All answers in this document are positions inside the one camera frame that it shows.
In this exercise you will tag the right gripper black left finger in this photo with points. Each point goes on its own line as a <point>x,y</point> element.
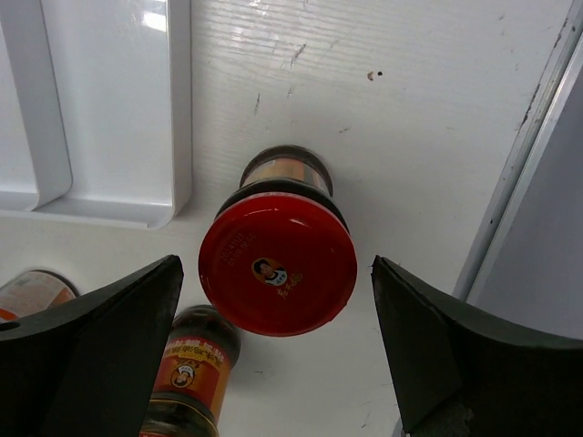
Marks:
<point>87,367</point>

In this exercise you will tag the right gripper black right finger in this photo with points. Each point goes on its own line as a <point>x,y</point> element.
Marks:
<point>460,371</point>

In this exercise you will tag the white-lid sauce jar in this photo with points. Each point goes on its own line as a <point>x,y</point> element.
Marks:
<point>33,291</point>

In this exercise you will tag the red-lid chili sauce jar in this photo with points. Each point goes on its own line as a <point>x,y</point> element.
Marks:
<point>278,259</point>

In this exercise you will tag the white divided organizer tray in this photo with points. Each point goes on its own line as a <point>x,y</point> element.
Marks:
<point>96,111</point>

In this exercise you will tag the aluminium table rail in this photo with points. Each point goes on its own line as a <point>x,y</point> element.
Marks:
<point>539,104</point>

